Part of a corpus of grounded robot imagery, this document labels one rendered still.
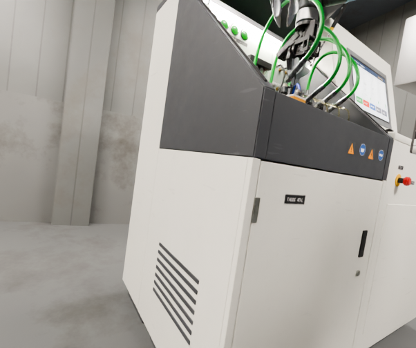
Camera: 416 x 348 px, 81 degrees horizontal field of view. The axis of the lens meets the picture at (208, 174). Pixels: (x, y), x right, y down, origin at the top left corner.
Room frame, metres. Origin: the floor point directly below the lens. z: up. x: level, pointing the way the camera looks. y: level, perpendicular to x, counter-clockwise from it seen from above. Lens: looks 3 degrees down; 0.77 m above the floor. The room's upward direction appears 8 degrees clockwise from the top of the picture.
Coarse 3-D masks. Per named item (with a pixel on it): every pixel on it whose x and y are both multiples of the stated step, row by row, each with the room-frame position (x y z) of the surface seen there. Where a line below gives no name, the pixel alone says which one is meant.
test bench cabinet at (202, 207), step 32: (160, 160) 1.00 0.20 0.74; (192, 160) 0.77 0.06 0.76; (224, 160) 0.63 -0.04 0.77; (256, 160) 0.55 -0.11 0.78; (160, 192) 0.96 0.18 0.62; (192, 192) 0.75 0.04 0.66; (224, 192) 0.62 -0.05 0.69; (160, 224) 0.92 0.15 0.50; (192, 224) 0.73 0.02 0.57; (224, 224) 0.60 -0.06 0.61; (160, 256) 0.89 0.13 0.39; (192, 256) 0.71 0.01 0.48; (224, 256) 0.58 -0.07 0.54; (160, 288) 0.86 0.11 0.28; (192, 288) 0.68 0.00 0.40; (224, 288) 0.57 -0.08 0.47; (160, 320) 0.83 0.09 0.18; (192, 320) 0.66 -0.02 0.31; (224, 320) 0.55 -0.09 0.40
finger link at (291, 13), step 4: (292, 0) 0.69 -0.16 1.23; (296, 0) 0.66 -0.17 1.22; (292, 4) 0.69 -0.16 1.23; (296, 4) 0.67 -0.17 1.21; (288, 8) 0.70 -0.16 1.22; (292, 8) 0.70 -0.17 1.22; (296, 8) 0.67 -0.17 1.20; (288, 12) 0.71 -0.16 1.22; (292, 12) 0.70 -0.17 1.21; (296, 12) 0.67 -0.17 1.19; (288, 16) 0.71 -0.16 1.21; (292, 16) 0.71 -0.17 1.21; (288, 20) 0.72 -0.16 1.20; (292, 20) 0.72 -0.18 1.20; (288, 24) 0.72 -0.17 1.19
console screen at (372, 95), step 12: (348, 48) 1.28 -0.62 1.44; (360, 60) 1.35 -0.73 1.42; (360, 72) 1.32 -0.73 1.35; (372, 72) 1.42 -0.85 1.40; (360, 84) 1.30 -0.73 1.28; (372, 84) 1.39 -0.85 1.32; (384, 84) 1.49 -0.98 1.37; (360, 96) 1.28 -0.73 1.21; (372, 96) 1.37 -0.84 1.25; (384, 96) 1.47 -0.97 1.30; (372, 108) 1.35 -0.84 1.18; (384, 108) 1.44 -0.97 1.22; (384, 120) 1.42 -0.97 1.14
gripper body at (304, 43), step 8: (296, 24) 0.90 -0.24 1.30; (304, 24) 0.88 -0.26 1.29; (312, 24) 0.86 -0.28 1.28; (304, 32) 0.89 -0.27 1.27; (312, 32) 0.86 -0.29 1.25; (296, 40) 0.89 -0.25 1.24; (304, 40) 0.86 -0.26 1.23; (312, 40) 0.87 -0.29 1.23; (296, 48) 0.90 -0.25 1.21; (304, 48) 0.86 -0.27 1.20; (320, 48) 0.89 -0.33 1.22; (296, 56) 0.90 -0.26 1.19; (304, 56) 0.90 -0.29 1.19; (312, 56) 0.88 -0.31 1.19
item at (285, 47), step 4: (296, 32) 0.91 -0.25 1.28; (292, 36) 0.93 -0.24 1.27; (296, 36) 0.91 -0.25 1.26; (288, 40) 0.94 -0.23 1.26; (292, 40) 0.93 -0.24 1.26; (288, 44) 0.94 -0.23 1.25; (284, 48) 0.96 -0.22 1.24; (288, 48) 0.95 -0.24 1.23; (280, 52) 0.97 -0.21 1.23; (284, 52) 0.96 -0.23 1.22; (280, 56) 0.98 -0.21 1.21; (284, 56) 0.98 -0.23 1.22; (284, 60) 1.00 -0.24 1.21
